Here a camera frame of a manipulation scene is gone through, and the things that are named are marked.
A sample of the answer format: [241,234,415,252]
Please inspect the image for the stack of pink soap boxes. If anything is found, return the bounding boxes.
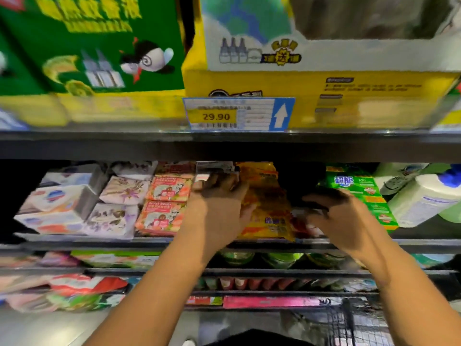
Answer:
[134,162,197,237]

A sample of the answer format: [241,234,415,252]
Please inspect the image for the green box mosquito print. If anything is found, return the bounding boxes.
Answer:
[0,0,187,123]
[0,25,69,127]

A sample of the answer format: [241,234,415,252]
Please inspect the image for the white purple shield soap box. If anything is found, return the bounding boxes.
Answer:
[39,163,108,193]

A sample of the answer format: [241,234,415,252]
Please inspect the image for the person's right hand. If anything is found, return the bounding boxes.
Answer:
[303,189,390,267]

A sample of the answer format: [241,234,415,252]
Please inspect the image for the stack of green soap boxes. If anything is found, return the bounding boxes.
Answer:
[324,165,399,231]

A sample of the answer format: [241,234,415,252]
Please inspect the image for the teal packets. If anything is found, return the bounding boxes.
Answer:
[310,277,376,293]

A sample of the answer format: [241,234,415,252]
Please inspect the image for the row of pink orange packets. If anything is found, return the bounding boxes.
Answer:
[0,252,80,270]

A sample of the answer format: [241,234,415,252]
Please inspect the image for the stack of white orange soap boxes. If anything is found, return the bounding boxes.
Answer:
[194,161,236,186]

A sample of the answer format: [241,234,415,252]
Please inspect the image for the pile of colourful packets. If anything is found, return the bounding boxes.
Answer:
[0,273,127,313]

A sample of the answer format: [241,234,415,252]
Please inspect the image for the wire basket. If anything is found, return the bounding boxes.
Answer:
[303,297,461,346]

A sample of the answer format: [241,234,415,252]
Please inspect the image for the stack of yellow soap boxes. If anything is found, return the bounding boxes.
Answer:
[236,162,296,242]

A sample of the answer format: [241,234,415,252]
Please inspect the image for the person's right forearm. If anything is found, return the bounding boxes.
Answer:
[360,248,461,346]

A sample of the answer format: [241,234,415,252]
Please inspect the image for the white hand sanitizer bottle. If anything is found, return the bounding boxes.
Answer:
[375,163,429,195]
[389,165,461,228]

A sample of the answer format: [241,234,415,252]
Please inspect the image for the pink flat pack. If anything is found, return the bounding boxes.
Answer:
[223,295,343,309]

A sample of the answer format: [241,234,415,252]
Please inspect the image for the yellow red flat pack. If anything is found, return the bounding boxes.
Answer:
[186,295,224,307]

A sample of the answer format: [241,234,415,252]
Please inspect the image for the person's left forearm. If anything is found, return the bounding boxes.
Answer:
[85,234,217,346]

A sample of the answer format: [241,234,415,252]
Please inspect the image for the white blue price tag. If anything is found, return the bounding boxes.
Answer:
[183,97,296,133]

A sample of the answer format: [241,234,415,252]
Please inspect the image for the green white carton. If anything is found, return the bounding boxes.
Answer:
[71,250,161,270]

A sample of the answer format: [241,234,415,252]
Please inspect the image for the red white packet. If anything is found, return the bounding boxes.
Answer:
[49,273,129,298]

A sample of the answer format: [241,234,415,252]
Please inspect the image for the person's left hand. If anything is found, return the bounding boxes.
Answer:
[180,173,256,253]

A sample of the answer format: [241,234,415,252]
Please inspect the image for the stack of white purple soap boxes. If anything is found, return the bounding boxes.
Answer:
[291,212,325,238]

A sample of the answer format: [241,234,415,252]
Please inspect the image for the white blue shield soap box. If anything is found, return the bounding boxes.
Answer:
[18,185,98,213]

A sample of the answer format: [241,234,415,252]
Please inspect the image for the flat yellow box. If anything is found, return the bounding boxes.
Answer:
[182,18,461,130]

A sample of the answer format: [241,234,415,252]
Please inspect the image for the row of red tubes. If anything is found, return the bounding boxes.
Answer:
[194,277,311,291]

